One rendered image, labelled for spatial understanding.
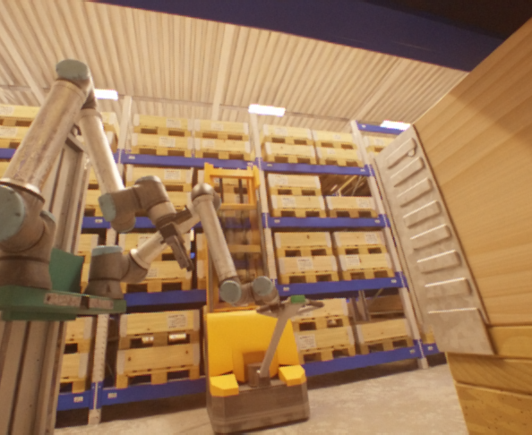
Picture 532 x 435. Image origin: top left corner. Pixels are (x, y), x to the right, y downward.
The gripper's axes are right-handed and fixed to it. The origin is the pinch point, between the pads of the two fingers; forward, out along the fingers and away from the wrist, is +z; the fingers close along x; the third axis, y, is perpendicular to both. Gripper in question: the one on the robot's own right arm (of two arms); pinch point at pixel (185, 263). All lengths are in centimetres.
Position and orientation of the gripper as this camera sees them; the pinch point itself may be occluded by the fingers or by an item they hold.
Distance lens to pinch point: 93.7
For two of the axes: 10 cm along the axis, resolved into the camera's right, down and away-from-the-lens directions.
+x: 0.7, -2.7, -9.6
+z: 4.7, 8.6, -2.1
